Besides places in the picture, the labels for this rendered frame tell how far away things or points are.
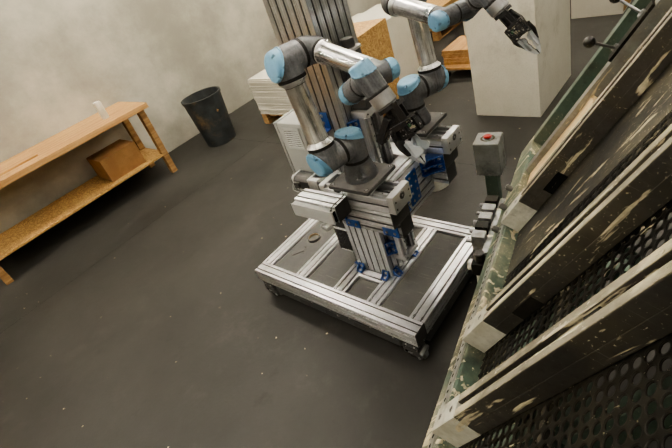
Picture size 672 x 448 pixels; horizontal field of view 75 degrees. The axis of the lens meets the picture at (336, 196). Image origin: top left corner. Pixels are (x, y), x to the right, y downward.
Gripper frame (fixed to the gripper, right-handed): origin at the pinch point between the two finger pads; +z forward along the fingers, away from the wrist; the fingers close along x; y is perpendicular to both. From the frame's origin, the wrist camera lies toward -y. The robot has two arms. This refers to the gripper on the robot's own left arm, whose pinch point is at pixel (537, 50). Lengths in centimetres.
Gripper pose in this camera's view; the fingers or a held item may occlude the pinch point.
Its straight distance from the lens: 189.8
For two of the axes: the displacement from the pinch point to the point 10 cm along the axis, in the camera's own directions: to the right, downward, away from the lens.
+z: 6.9, 7.2, 0.5
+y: -3.9, 4.3, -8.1
